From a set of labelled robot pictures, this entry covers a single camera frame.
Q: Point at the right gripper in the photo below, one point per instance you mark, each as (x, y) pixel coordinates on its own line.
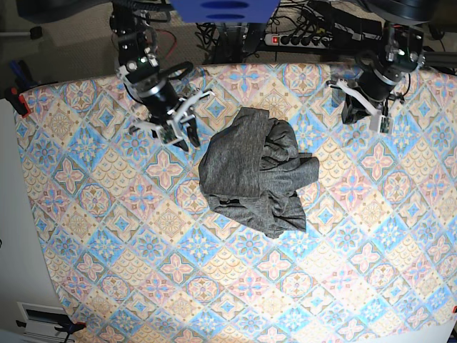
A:
(165, 106)

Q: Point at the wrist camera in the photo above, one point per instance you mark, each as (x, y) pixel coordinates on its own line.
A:
(380, 122)
(166, 135)

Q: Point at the white power strip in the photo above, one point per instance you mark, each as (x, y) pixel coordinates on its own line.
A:
(298, 41)

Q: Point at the white floor vent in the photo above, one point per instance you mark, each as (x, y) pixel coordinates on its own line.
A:
(40, 321)

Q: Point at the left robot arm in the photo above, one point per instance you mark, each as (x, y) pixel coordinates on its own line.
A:
(396, 56)

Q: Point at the red black clamp left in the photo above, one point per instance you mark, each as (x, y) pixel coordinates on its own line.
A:
(18, 101)

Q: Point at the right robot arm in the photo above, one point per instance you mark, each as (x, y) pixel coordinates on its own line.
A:
(137, 42)

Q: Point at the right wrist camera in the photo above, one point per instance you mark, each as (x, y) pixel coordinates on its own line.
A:
(166, 135)

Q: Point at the blue black clamp bottom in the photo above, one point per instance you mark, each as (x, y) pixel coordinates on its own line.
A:
(68, 327)

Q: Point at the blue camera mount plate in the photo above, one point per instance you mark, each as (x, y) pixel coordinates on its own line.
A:
(225, 11)

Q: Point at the patterned tablecloth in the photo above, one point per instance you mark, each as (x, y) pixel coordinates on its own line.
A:
(134, 252)

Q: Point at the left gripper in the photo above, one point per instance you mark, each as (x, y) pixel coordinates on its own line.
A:
(370, 93)

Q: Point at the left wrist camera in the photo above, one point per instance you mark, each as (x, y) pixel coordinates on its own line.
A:
(380, 122)

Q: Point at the grey t-shirt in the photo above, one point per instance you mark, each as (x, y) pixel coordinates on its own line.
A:
(252, 170)

